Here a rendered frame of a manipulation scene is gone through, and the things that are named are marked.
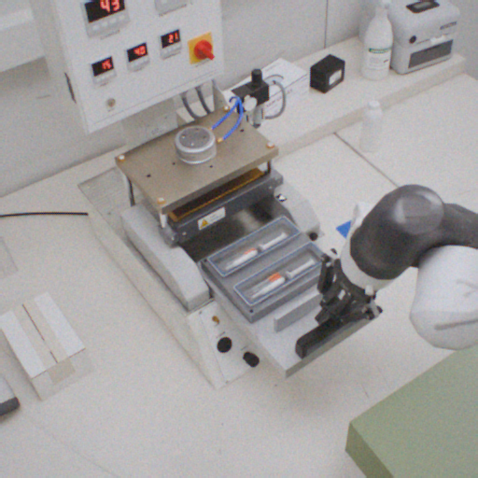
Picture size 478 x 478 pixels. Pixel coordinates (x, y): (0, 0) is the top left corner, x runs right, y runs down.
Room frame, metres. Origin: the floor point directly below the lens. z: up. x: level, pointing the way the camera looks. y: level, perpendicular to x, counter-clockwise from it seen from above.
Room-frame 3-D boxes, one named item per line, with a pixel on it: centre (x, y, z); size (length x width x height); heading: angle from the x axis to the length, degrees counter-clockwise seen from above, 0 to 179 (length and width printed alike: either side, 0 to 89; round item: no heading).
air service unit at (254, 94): (1.26, -0.04, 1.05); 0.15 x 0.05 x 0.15; 123
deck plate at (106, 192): (1.06, 0.09, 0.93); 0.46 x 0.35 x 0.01; 33
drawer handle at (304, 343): (0.68, -0.15, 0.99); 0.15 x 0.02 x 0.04; 123
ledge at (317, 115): (1.67, -0.28, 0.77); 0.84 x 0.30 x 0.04; 120
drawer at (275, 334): (0.79, -0.08, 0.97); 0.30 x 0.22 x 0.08; 33
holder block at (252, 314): (0.83, -0.05, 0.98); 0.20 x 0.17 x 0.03; 123
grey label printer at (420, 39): (1.81, -0.55, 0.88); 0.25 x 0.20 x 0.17; 24
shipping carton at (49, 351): (0.82, 0.42, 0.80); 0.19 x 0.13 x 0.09; 30
